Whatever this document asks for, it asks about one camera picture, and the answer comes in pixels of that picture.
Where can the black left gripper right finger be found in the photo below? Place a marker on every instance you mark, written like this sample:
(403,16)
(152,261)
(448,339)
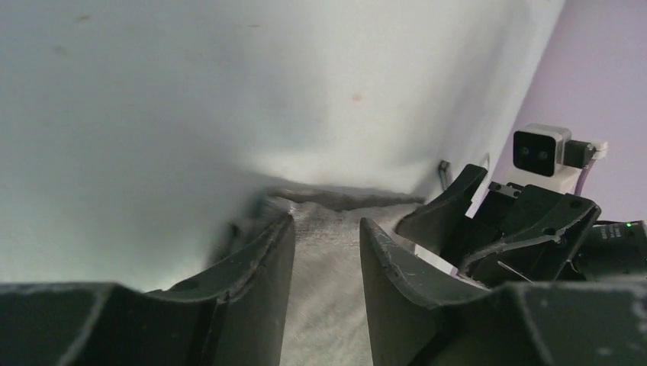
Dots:
(419,315)

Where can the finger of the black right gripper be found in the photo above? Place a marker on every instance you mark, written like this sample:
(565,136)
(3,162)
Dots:
(431,226)
(535,238)

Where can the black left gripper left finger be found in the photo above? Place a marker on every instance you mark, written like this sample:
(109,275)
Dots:
(232,313)

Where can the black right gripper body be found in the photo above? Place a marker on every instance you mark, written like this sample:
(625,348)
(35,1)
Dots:
(611,250)

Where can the grey cloth napkin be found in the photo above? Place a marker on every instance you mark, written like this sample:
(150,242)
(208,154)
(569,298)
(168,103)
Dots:
(326,322)

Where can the silver metal utensil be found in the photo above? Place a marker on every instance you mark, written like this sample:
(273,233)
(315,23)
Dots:
(445,174)

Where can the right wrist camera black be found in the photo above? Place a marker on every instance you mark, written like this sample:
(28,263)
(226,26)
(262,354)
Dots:
(548,157)

